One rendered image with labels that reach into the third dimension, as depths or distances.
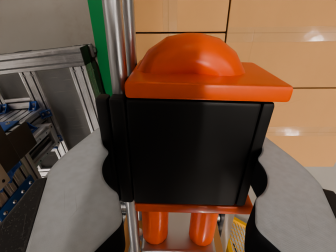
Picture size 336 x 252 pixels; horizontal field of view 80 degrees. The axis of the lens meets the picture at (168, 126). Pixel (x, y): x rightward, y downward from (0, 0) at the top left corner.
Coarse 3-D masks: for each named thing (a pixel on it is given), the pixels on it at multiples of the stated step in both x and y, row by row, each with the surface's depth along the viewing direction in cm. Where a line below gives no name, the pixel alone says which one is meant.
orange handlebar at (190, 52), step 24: (168, 48) 9; (192, 48) 9; (216, 48) 9; (168, 72) 10; (192, 72) 10; (216, 72) 10; (240, 72) 10; (144, 216) 15; (192, 216) 16; (216, 216) 15; (192, 240) 17
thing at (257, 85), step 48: (144, 96) 9; (192, 96) 9; (240, 96) 9; (288, 96) 9; (144, 144) 10; (192, 144) 10; (240, 144) 10; (144, 192) 12; (192, 192) 12; (240, 192) 12
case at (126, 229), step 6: (126, 216) 89; (126, 222) 87; (138, 222) 87; (216, 222) 87; (126, 228) 84; (216, 228) 85; (126, 234) 82; (216, 234) 82; (126, 240) 80; (216, 240) 80; (126, 246) 78; (216, 246) 78
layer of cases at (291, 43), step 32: (160, 0) 65; (192, 0) 65; (224, 0) 65; (256, 0) 65; (288, 0) 65; (320, 0) 65; (160, 32) 72; (224, 32) 72; (256, 32) 69; (288, 32) 69; (320, 32) 69; (256, 64) 75; (288, 64) 74; (320, 64) 74; (320, 96) 80; (288, 128) 88; (320, 128) 88; (320, 160) 96
